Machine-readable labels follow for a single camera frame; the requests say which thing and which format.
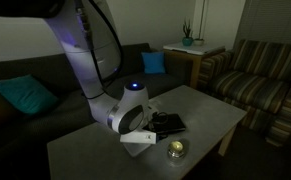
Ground white board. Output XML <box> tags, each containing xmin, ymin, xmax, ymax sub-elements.
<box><xmin>162</xmin><ymin>41</ymin><xmax>226</xmax><ymax>56</ymax></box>

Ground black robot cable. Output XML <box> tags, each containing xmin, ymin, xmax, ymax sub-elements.
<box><xmin>74</xmin><ymin>0</ymin><xmax>124</xmax><ymax>101</ymax></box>

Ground teal cushion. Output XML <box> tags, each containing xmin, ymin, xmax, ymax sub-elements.
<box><xmin>0</xmin><ymin>74</ymin><xmax>59</xmax><ymax>116</ymax></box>

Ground white pot with tall stems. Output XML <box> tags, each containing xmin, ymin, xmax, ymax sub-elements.
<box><xmin>193</xmin><ymin>0</ymin><xmax>209</xmax><ymax>47</ymax></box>

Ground dark grey sofa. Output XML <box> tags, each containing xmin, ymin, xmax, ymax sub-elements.
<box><xmin>0</xmin><ymin>42</ymin><xmax>193</xmax><ymax>180</ymax></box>

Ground grey window blinds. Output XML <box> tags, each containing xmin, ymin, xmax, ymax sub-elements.
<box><xmin>233</xmin><ymin>0</ymin><xmax>291</xmax><ymax>46</ymax></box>

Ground white container lid with button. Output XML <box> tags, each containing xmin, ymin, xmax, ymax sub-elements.
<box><xmin>126</xmin><ymin>142</ymin><xmax>153</xmax><ymax>158</ymax></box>

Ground wooden side table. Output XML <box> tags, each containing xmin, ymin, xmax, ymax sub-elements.
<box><xmin>163</xmin><ymin>48</ymin><xmax>227</xmax><ymax>90</ymax></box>

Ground striped armchair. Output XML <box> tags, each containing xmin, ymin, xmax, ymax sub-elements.
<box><xmin>198</xmin><ymin>39</ymin><xmax>291</xmax><ymax>148</ymax></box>

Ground blue cushion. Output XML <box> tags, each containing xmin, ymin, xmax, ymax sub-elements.
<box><xmin>140</xmin><ymin>51</ymin><xmax>167</xmax><ymax>75</ymax></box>

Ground teal pot with plant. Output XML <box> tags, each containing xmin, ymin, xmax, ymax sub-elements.
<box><xmin>181</xmin><ymin>19</ymin><xmax>195</xmax><ymax>47</ymax></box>

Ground black tablet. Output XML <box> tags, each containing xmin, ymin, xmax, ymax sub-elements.
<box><xmin>149</xmin><ymin>113</ymin><xmax>187</xmax><ymax>135</ymax></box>

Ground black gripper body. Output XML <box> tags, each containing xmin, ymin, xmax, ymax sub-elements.
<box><xmin>142</xmin><ymin>113</ymin><xmax>169</xmax><ymax>141</ymax></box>

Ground glass candle jar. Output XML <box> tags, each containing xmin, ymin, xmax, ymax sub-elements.
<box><xmin>166</xmin><ymin>139</ymin><xmax>187</xmax><ymax>160</ymax></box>

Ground light wooden table leg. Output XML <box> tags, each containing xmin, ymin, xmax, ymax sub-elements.
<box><xmin>217</xmin><ymin>124</ymin><xmax>238</xmax><ymax>157</ymax></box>

